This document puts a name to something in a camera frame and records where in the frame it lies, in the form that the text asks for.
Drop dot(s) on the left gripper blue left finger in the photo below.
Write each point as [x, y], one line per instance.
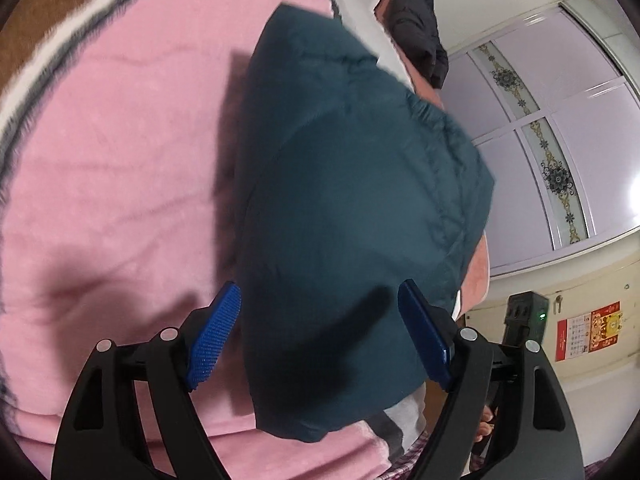
[207, 331]

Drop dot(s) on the person's right hand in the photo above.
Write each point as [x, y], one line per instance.
[486, 425]

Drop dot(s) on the lilac wardrobe with ornaments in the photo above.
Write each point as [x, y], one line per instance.
[551, 101]

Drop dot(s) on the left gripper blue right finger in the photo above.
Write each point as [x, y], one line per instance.
[430, 329]

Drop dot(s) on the teal quilted puffer jacket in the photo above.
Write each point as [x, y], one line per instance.
[346, 185]

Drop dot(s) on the striped fleece bed blanket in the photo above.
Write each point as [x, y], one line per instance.
[117, 221]

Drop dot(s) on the black folded jacket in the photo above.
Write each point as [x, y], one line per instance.
[413, 25]

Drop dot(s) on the red wall calendar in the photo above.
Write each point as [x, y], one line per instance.
[588, 332]

